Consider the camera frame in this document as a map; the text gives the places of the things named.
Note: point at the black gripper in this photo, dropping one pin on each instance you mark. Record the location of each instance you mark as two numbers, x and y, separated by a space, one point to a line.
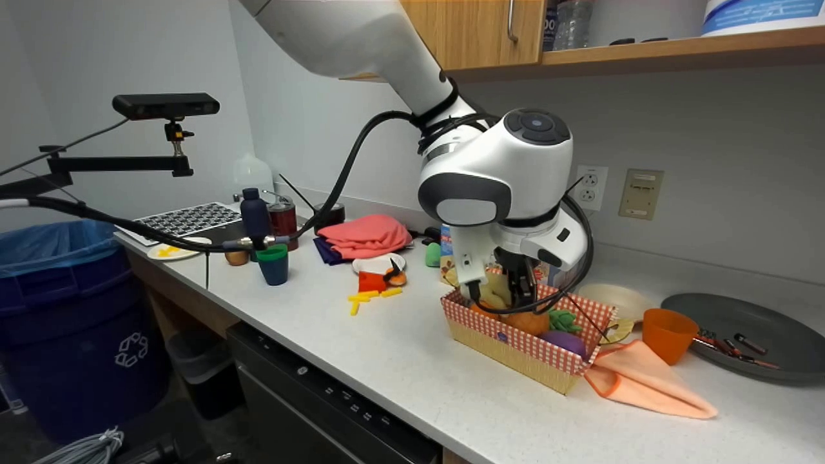
517 264

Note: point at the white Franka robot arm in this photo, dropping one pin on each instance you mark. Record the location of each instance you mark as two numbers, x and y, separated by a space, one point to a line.
490 171

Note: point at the green plush toy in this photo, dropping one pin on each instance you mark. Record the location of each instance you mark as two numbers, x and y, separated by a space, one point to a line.
565 322

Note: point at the purple plush toy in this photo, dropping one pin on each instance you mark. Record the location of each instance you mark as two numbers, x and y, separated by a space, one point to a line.
565 344

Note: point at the orange and black toy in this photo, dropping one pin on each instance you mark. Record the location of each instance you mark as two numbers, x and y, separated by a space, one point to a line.
398 277

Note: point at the yellow fry toy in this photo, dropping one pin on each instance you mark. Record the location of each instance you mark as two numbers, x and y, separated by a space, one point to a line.
354 304
391 291
370 297

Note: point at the red fries box toy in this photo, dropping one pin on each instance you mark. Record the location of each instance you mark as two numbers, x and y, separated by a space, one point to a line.
372 282

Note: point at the wooden cabinet door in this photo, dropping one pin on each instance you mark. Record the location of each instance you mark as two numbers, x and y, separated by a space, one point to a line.
465 33

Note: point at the red checkered basket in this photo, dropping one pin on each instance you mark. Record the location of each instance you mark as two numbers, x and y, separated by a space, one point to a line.
517 350

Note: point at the white bowl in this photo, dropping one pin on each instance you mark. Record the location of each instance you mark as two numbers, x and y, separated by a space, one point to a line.
627 300

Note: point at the white round dish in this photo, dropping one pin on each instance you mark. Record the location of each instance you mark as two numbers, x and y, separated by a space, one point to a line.
370 260

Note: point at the salmon folded napkin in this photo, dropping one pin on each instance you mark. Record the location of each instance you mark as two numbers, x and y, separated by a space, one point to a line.
645 381

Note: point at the orange plastic cup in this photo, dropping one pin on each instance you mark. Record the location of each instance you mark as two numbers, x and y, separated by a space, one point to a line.
668 336

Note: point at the salmon cloth pile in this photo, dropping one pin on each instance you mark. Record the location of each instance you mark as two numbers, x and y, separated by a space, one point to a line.
364 232

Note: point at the navy blue cloth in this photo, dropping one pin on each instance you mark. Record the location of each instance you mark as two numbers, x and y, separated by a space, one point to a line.
327 251

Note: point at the black round jar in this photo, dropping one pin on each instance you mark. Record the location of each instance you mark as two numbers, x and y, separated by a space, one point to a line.
332 219

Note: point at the red stick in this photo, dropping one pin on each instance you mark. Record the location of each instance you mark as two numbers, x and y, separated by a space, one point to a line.
719 345

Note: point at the black dishwasher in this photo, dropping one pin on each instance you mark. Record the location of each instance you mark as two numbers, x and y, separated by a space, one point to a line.
311 413

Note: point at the black stick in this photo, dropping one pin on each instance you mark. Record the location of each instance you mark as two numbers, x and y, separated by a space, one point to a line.
751 344

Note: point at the dark red can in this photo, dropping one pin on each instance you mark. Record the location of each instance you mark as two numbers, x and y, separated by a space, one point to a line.
284 219

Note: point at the green cup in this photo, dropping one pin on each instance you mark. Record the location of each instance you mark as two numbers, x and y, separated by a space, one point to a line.
274 264

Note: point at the grey round tray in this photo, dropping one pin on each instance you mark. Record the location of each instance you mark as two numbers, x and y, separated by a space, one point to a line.
774 326

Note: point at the dark blue bottle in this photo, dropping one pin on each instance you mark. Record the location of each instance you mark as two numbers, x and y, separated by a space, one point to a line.
257 214

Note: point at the black scissors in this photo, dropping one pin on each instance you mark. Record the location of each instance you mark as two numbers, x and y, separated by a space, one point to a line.
623 40

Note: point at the clear plastic bottle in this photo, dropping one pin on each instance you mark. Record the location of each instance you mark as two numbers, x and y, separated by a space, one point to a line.
569 20

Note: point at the small brown round object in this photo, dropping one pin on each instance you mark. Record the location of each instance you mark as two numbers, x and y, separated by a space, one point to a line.
236 255

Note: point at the clear plastic jug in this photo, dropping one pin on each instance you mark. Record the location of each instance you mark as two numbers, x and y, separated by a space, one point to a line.
257 175

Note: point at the small black bin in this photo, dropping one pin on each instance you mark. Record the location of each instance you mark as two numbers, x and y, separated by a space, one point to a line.
207 373

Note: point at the small white oval plate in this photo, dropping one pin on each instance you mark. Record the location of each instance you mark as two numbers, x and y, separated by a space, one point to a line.
169 254

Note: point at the blue recycling bin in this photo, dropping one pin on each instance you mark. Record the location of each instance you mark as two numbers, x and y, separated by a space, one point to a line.
78 344

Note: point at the grey cloth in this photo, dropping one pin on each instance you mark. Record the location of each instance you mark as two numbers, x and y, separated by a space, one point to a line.
87 449

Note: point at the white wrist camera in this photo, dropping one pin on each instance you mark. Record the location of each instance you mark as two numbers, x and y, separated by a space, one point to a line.
467 268

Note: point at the white wall outlet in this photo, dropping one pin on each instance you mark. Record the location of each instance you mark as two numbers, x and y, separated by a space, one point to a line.
593 183

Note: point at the beige wall switch plate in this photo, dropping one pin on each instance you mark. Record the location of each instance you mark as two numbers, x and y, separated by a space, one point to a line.
641 193

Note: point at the wooden wall cabinet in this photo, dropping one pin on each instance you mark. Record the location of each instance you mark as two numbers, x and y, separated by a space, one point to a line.
686 47

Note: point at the black stereo camera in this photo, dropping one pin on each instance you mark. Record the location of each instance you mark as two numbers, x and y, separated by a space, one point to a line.
163 105

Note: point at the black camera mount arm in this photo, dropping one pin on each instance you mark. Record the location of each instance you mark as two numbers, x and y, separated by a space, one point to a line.
111 162

